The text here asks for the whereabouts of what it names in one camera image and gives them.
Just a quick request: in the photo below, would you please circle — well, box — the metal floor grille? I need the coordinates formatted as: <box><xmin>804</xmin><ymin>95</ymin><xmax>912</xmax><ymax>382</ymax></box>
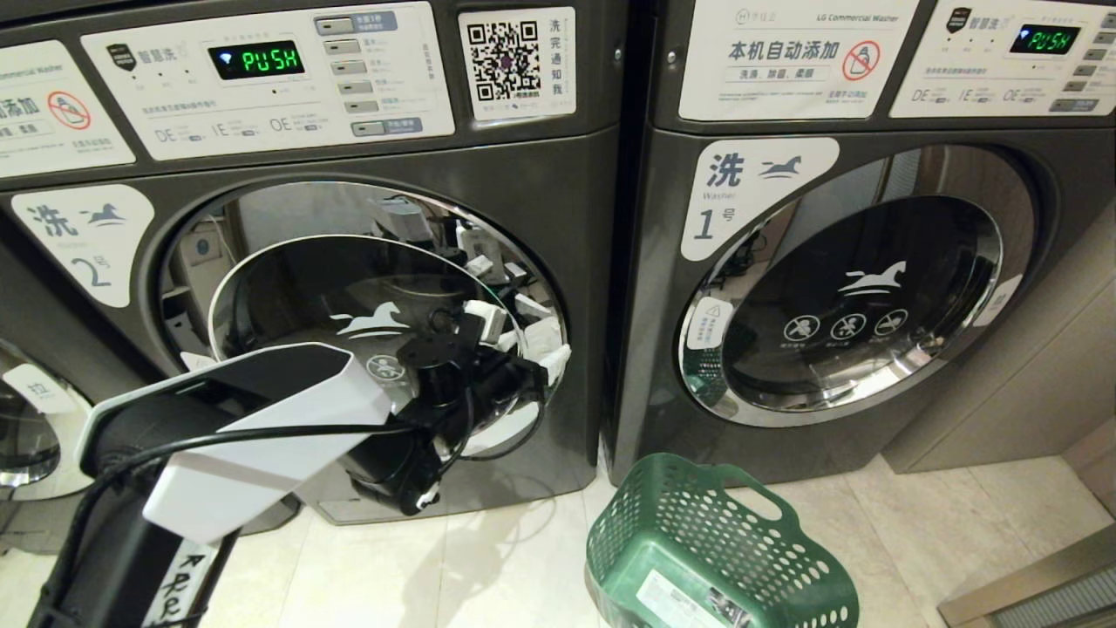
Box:
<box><xmin>937</xmin><ymin>522</ymin><xmax>1116</xmax><ymax>628</ymax></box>

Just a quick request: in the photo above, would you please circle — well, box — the round glass washer door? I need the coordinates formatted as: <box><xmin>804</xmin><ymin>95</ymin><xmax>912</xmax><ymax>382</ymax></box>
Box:
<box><xmin>139</xmin><ymin>179</ymin><xmax>572</xmax><ymax>465</ymax></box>
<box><xmin>676</xmin><ymin>144</ymin><xmax>1061</xmax><ymax>428</ymax></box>
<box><xmin>0</xmin><ymin>342</ymin><xmax>99</xmax><ymax>503</ymax></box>

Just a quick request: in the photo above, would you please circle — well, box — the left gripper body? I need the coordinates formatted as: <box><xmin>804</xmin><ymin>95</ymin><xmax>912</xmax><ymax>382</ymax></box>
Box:
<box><xmin>471</xmin><ymin>345</ymin><xmax>550</xmax><ymax>416</ymax></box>

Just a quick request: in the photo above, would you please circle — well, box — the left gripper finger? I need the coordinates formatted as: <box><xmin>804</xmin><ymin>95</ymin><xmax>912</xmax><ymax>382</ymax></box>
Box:
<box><xmin>521</xmin><ymin>316</ymin><xmax>564</xmax><ymax>355</ymax></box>
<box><xmin>537</xmin><ymin>343</ymin><xmax>573</xmax><ymax>386</ymax></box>

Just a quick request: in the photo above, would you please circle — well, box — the white square code sticker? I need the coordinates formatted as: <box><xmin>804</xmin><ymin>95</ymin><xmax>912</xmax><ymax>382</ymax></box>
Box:
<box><xmin>458</xmin><ymin>7</ymin><xmax>578</xmax><ymax>121</ymax></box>

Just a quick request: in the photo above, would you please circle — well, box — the grey front-load washing machine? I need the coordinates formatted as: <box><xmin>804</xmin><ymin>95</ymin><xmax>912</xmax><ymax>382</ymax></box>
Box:
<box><xmin>0</xmin><ymin>214</ymin><xmax>149</xmax><ymax>559</ymax></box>
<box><xmin>0</xmin><ymin>0</ymin><xmax>630</xmax><ymax>526</ymax></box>
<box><xmin>602</xmin><ymin>0</ymin><xmax>1116</xmax><ymax>486</ymax></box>

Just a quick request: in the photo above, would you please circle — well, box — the green plastic laundry basket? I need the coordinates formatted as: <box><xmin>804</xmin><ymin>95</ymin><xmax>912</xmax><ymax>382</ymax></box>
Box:
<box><xmin>584</xmin><ymin>452</ymin><xmax>861</xmax><ymax>628</ymax></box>

